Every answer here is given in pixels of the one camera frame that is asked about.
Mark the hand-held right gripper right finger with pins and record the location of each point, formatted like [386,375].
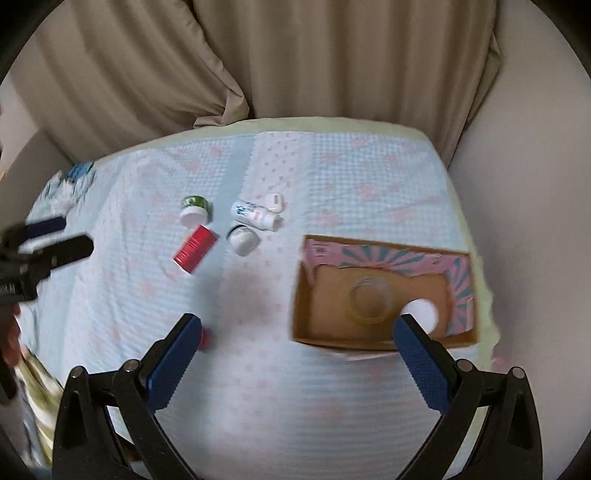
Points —
[421,364]

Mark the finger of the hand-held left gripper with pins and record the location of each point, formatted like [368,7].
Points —
[69,251]
[44,226]

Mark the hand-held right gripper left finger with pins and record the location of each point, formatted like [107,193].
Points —
[170,362]

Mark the white round lid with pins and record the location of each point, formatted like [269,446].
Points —
[421,314]

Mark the cardboard box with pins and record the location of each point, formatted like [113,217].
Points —
[385,293]

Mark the clear tape roll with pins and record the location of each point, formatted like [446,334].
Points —
[369,297]

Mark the red cylindrical can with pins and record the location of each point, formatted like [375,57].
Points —
[195,249]

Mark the green jar with white lid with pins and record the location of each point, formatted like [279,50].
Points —
[195,210]

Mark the small white jar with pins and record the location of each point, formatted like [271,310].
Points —
[243,240]

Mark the white printed bottle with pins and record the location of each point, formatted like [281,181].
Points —
[256,213]

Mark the small white cap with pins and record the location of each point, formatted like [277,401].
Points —
[273,201]

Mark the person's left hand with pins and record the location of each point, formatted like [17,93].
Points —
[10,339]

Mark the blue white printed cloth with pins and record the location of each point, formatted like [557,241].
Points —
[64,191]

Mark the small red cap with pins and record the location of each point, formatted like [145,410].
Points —
[205,337]

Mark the green white striped cloth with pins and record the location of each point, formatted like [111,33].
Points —
[39,401]

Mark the light blue patterned blanket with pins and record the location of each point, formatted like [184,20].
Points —
[258,221]

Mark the beige curtain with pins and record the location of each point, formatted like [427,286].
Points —
[258,64]

